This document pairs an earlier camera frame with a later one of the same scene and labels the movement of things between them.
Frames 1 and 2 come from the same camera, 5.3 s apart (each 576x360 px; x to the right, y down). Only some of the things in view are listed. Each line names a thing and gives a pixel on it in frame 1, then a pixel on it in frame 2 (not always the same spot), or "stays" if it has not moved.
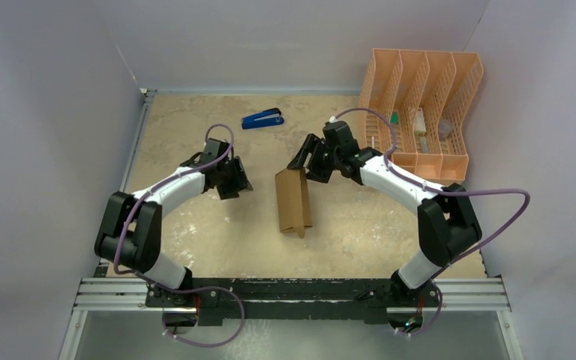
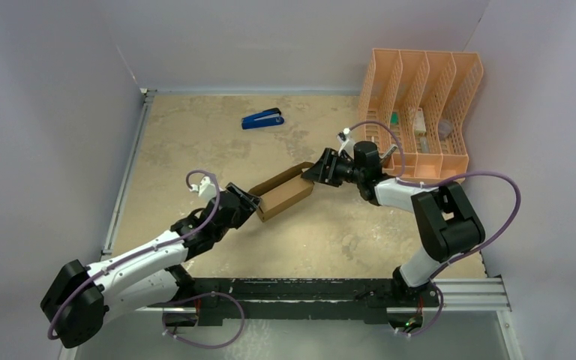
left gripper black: [232, 190] to [248, 204]
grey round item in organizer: [445, 129] stays
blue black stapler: [267, 118] stays
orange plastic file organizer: [412, 109] stays
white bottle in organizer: [419, 124] stays
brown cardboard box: [293, 201] to [283, 191]
